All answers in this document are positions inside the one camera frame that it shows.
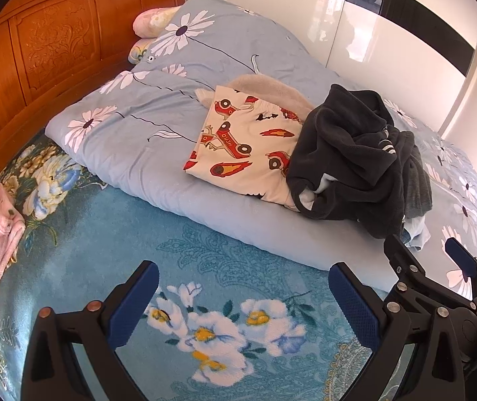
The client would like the beige fleece garment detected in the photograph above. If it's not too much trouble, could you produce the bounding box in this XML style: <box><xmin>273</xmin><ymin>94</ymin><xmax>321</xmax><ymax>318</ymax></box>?
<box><xmin>194</xmin><ymin>74</ymin><xmax>316</xmax><ymax>120</ymax></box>

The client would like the teal floral blanket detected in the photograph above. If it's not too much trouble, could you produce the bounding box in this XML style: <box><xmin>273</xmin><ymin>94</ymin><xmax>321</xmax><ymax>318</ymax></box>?
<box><xmin>0</xmin><ymin>129</ymin><xmax>415</xmax><ymax>401</ymax></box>

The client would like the dark grey fleece jacket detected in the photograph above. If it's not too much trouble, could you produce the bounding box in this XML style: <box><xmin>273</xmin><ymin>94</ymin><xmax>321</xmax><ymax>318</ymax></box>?
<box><xmin>286</xmin><ymin>84</ymin><xmax>415</xmax><ymax>240</ymax></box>

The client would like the carved wooden headboard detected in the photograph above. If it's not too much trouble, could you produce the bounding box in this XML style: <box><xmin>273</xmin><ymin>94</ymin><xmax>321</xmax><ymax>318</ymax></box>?
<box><xmin>0</xmin><ymin>0</ymin><xmax>187</xmax><ymax>180</ymax></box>

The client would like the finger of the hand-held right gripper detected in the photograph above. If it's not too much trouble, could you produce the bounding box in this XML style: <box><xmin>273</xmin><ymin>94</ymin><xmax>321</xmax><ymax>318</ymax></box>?
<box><xmin>445</xmin><ymin>237</ymin><xmax>477</xmax><ymax>301</ymax></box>
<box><xmin>383</xmin><ymin>234</ymin><xmax>475</xmax><ymax>311</ymax></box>

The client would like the grey knit garment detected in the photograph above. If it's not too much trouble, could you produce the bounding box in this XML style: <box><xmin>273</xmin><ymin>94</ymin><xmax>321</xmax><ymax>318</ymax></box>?
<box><xmin>403</xmin><ymin>150</ymin><xmax>433</xmax><ymax>220</ymax></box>

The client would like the white glossy wardrobe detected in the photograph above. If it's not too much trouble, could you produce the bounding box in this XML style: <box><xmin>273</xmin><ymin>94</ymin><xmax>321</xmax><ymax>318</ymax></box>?
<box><xmin>190</xmin><ymin>0</ymin><xmax>477</xmax><ymax>143</ymax></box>

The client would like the light blue garment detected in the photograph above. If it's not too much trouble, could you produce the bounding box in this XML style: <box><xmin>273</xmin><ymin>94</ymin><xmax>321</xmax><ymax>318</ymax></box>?
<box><xmin>401</xmin><ymin>216</ymin><xmax>431</xmax><ymax>251</ymax></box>

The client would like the cream car print pyjama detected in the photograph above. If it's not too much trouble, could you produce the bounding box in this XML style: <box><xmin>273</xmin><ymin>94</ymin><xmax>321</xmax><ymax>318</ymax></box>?
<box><xmin>183</xmin><ymin>86</ymin><xmax>306</xmax><ymax>212</ymax></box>

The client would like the yellow floral pillow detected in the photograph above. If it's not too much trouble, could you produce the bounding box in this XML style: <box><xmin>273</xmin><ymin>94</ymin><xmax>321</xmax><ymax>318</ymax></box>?
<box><xmin>128</xmin><ymin>38</ymin><xmax>156</xmax><ymax>64</ymax></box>

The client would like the blue daisy print duvet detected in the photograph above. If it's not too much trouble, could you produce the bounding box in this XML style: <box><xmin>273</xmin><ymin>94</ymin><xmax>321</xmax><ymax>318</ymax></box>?
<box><xmin>45</xmin><ymin>0</ymin><xmax>477</xmax><ymax>297</ymax></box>

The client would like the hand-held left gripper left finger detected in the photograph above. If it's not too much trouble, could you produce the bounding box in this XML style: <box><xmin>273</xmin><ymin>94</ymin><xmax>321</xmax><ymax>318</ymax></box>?
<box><xmin>20</xmin><ymin>260</ymin><xmax>161</xmax><ymax>401</ymax></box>

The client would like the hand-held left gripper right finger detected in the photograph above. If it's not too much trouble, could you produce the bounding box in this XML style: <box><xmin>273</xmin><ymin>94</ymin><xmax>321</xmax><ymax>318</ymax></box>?
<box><xmin>329</xmin><ymin>262</ymin><xmax>471</xmax><ymax>401</ymax></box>

